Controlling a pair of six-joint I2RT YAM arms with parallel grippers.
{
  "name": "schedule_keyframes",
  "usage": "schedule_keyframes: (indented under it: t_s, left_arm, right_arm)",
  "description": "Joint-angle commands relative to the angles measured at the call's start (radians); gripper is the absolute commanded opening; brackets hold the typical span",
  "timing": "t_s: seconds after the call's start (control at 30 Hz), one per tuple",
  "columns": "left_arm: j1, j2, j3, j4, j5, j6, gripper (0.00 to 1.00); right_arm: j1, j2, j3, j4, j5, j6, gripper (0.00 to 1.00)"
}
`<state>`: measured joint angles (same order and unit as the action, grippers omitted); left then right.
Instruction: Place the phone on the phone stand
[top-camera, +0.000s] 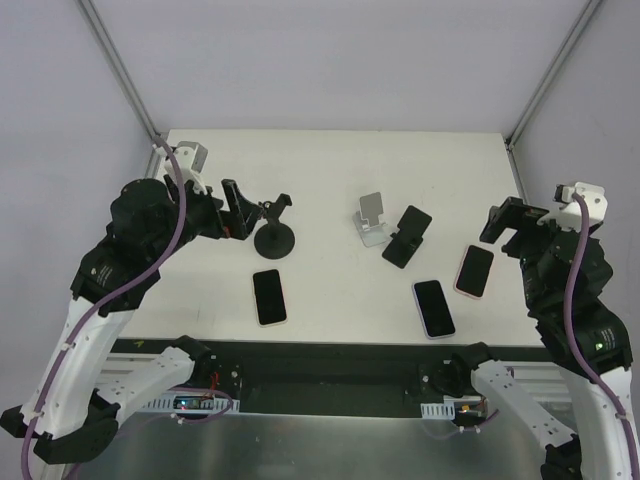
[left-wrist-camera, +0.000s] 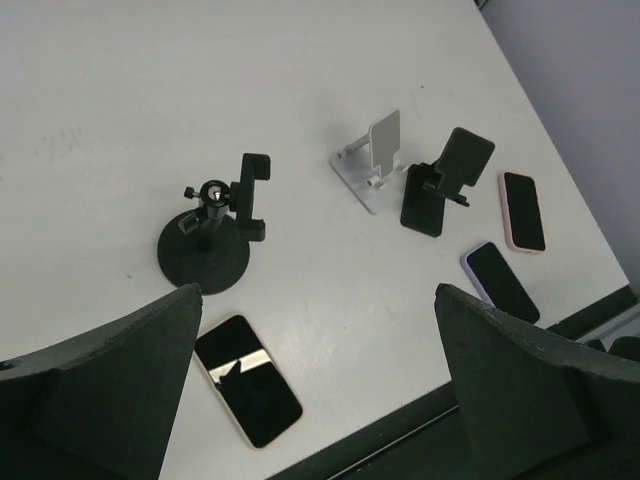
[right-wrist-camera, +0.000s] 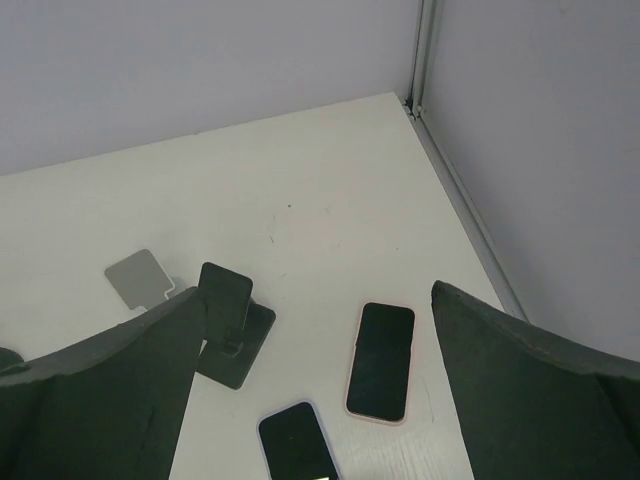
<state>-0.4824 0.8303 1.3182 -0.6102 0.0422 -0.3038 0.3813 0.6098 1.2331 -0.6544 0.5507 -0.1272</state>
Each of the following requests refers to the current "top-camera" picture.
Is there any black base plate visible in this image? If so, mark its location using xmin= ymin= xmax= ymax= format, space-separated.
xmin=107 ymin=339 xmax=556 ymax=416

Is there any left aluminium frame post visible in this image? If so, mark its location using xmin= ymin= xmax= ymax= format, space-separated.
xmin=75 ymin=0 xmax=163 ymax=138

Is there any lilac case phone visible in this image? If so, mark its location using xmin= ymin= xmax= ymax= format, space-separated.
xmin=412 ymin=280 xmax=456 ymax=339

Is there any cream case phone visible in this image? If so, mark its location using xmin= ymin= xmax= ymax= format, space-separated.
xmin=252 ymin=269 xmax=287 ymax=327

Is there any right aluminium frame post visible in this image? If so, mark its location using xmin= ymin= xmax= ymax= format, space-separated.
xmin=505 ymin=0 xmax=605 ymax=152

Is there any pink case phone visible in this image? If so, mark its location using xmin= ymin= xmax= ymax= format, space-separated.
xmin=454 ymin=245 xmax=494 ymax=299

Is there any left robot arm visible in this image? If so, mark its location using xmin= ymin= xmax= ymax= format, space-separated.
xmin=1 ymin=177 xmax=264 ymax=465

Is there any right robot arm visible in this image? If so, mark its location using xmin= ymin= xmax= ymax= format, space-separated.
xmin=428 ymin=192 xmax=639 ymax=479

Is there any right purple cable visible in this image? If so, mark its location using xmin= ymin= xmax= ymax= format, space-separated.
xmin=562 ymin=193 xmax=640 ymax=480

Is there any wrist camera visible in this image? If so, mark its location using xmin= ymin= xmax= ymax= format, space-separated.
xmin=554 ymin=182 xmax=608 ymax=231
xmin=164 ymin=141 xmax=208 ymax=193

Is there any aluminium frame post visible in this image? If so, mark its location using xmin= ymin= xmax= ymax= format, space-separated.
xmin=75 ymin=0 xmax=163 ymax=138
xmin=505 ymin=0 xmax=605 ymax=152

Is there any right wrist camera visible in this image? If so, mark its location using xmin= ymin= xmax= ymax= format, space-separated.
xmin=554 ymin=182 xmax=608 ymax=231

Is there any silver folding phone stand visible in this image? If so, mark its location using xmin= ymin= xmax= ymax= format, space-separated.
xmin=352 ymin=192 xmax=389 ymax=248

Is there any black folding phone stand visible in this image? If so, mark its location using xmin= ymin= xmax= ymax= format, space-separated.
xmin=382 ymin=205 xmax=432 ymax=269

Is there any black clamp phone stand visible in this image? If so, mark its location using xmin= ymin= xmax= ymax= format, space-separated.
xmin=254 ymin=193 xmax=295 ymax=260

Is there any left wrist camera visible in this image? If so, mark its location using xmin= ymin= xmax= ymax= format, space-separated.
xmin=164 ymin=141 xmax=208 ymax=193

